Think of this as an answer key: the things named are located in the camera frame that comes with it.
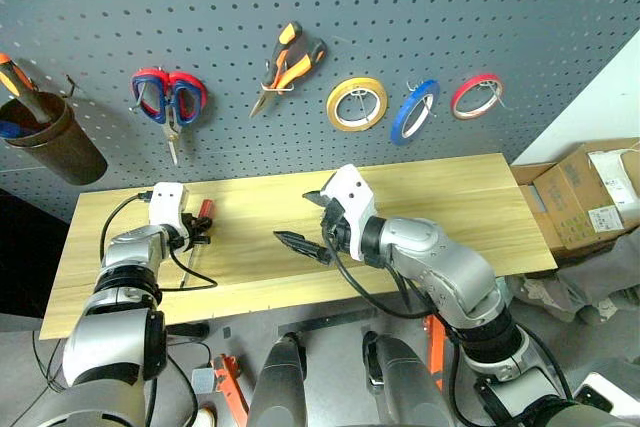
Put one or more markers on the silver pegboard hook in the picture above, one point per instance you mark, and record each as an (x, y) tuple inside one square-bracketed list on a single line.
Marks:
[(361, 99), (500, 97), (282, 89), (425, 102)]

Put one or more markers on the white shipping label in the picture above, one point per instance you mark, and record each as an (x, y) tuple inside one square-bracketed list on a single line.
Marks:
[(605, 219)]

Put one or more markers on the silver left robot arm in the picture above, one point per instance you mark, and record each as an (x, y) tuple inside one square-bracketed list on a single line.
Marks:
[(115, 342)]

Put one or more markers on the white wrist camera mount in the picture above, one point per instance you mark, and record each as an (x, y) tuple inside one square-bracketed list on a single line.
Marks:
[(167, 207), (350, 192)]

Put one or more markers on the open brown cardboard box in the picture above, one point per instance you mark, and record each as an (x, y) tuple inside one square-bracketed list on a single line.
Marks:
[(525, 172)]

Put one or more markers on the black pegboard hook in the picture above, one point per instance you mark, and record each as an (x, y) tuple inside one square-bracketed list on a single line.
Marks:
[(72, 84)]

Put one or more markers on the brown cup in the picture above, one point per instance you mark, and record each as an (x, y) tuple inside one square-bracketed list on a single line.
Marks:
[(65, 147)]

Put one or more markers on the small grey box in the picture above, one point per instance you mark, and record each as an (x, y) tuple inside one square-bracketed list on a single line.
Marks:
[(203, 381)]

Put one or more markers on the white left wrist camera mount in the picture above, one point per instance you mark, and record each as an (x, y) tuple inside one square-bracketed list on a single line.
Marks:
[(167, 207)]

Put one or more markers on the orange-black pliers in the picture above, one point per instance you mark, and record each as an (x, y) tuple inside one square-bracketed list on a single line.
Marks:
[(287, 34)]

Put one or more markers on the yellow tape roll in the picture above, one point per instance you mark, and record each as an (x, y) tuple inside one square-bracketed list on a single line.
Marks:
[(332, 102)]

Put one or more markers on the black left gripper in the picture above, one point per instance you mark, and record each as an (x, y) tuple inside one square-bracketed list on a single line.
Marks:
[(189, 232)]

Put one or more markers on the large brown cardboard box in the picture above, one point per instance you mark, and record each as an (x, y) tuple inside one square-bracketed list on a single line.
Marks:
[(575, 197)]

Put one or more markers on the red tape roll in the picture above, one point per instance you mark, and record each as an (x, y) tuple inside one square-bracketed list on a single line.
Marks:
[(457, 97)]

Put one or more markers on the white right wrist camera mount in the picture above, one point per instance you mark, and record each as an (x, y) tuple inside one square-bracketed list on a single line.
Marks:
[(350, 192)]

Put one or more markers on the blue tape roll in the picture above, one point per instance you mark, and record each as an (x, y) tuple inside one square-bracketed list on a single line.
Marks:
[(400, 119)]

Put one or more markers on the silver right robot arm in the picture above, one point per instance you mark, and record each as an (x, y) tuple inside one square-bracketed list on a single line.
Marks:
[(440, 257)]

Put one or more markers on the orange metal clamp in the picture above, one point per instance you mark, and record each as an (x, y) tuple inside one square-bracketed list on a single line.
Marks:
[(436, 352), (230, 387)]

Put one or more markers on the dark grey rounded shape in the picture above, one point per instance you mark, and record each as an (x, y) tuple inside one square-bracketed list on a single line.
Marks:
[(280, 387), (405, 387)]

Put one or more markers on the grey pegboard panel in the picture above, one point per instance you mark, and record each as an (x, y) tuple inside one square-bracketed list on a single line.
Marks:
[(400, 22)]

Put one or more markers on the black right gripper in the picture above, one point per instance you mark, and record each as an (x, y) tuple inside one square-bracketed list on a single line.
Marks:
[(335, 227)]

